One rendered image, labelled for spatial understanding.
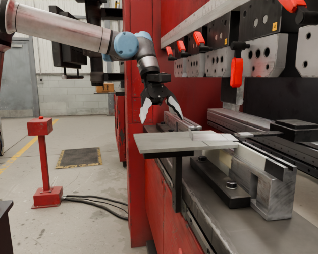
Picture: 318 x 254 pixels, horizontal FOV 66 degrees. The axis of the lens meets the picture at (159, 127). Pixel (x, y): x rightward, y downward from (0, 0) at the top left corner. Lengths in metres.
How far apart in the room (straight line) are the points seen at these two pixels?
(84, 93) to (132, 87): 6.37
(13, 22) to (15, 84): 7.40
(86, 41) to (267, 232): 0.66
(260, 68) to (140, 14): 1.11
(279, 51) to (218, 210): 0.36
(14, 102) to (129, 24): 6.91
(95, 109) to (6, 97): 2.47
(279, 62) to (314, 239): 0.34
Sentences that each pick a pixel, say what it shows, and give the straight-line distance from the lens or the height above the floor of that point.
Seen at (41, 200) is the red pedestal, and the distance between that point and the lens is 2.58.
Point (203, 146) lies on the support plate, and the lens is 0.65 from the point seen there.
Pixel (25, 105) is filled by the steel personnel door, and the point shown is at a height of 0.36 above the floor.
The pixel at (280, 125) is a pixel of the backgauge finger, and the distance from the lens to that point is 0.88.
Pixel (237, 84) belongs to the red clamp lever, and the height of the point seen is 1.16.
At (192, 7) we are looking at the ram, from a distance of 1.00.
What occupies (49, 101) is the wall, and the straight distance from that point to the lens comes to 8.02.
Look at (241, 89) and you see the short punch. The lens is 0.71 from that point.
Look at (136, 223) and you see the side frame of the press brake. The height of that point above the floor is 0.19.
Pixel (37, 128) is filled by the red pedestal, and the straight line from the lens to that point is 2.35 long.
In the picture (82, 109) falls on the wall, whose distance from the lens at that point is 7.91.
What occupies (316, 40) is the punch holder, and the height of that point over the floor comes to 1.23.
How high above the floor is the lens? 1.18
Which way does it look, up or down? 12 degrees down
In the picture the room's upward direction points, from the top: straight up
